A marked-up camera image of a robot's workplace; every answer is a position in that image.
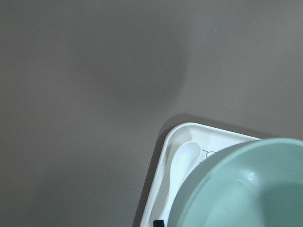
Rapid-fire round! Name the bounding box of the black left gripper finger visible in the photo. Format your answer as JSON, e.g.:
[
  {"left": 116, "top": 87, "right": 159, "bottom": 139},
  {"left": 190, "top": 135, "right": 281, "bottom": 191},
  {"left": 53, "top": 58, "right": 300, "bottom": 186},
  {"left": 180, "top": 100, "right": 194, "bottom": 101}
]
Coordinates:
[{"left": 153, "top": 219, "right": 164, "bottom": 227}]

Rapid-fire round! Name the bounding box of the cream serving tray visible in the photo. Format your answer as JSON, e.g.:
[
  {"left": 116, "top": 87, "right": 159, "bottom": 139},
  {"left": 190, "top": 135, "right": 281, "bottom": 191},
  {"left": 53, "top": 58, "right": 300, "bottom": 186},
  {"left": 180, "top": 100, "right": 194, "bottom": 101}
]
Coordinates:
[{"left": 138, "top": 122, "right": 257, "bottom": 227}]

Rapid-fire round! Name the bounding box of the white plastic spoon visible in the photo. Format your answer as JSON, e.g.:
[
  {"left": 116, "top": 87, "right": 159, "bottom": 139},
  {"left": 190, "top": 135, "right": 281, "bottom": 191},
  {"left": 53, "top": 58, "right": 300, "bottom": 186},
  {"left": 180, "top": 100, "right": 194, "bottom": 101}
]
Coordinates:
[{"left": 159, "top": 141, "right": 202, "bottom": 226}]

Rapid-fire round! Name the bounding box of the green bowl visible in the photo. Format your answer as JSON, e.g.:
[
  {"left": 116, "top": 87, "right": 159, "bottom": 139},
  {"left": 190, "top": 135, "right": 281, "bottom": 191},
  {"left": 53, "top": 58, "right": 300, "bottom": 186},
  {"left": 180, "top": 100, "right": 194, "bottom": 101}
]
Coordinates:
[{"left": 168, "top": 138, "right": 303, "bottom": 227}]

